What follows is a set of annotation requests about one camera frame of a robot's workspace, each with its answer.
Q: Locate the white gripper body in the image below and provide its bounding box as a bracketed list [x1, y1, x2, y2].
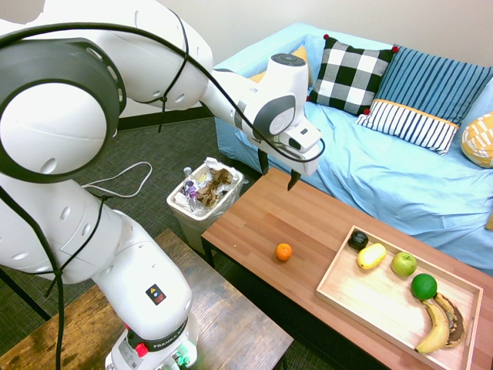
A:
[253, 133, 323, 177]

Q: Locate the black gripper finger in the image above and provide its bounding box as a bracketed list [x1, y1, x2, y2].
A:
[257, 147, 271, 175]
[286, 168, 304, 193]

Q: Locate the light wooden tray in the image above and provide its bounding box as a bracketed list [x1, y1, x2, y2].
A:
[314, 225, 485, 370]

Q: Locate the brown crumpled paper trash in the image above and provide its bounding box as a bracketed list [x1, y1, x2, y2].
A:
[196, 167, 236, 205]

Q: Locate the reddish wooden coffee table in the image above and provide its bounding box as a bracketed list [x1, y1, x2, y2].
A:
[201, 166, 493, 370]

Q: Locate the light blue sofa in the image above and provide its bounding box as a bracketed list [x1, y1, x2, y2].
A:
[213, 22, 493, 277]

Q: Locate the clear plastic bottle purple label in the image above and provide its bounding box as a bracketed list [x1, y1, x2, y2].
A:
[182, 166, 202, 212]

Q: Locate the white plastic trash bin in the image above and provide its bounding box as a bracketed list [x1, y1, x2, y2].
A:
[166, 156, 246, 256]

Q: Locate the black avocado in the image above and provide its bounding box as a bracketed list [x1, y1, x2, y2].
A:
[347, 230, 370, 251]

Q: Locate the black white checkered pillow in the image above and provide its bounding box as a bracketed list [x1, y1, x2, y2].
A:
[306, 33, 400, 116]

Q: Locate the white navy striped pillow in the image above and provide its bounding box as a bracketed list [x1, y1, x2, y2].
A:
[354, 98, 461, 157]

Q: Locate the yellow lemon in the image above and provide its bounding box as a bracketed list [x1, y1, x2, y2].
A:
[356, 242, 387, 271]

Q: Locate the plain yellow pillow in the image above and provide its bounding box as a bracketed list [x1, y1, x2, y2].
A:
[248, 45, 311, 84]

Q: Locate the green apple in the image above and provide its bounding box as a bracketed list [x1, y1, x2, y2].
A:
[391, 251, 418, 278]

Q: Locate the blue striped pillow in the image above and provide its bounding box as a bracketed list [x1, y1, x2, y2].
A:
[374, 45, 493, 126]

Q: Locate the dark rustic wooden table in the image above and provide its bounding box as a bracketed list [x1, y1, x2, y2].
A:
[0, 228, 295, 370]

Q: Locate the dark green lime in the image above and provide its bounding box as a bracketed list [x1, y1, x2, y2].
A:
[411, 273, 438, 301]

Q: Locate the yellow white patterned pillow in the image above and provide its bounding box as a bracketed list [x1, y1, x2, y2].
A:
[460, 111, 493, 170]

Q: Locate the yellow banana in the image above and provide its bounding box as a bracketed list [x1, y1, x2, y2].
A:
[414, 298, 451, 355]

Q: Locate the brown overripe banana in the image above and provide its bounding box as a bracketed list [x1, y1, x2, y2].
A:
[434, 292, 467, 349]

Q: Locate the black stand leg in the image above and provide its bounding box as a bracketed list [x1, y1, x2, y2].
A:
[0, 267, 52, 321]

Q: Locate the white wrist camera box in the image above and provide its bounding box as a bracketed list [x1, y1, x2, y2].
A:
[283, 118, 322, 153]

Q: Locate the black wall baseboard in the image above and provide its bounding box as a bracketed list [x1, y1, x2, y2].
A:
[116, 105, 215, 133]

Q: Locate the white power cable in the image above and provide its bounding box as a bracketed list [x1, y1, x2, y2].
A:
[79, 161, 153, 199]

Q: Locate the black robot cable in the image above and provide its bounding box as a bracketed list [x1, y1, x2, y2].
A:
[0, 7, 327, 370]

